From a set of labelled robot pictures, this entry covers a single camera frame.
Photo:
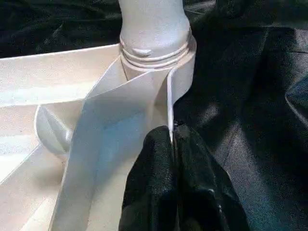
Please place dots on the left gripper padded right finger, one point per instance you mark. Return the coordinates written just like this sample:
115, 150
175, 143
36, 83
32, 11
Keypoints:
207, 192

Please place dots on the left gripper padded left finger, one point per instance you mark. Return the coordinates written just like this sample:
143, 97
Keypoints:
151, 187

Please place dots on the white plastic table top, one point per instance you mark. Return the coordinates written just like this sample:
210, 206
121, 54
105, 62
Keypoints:
62, 96

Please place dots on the white plastic table leg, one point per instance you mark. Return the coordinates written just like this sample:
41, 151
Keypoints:
154, 24

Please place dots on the black plastic mat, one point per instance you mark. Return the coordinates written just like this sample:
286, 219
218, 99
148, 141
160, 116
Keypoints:
255, 96

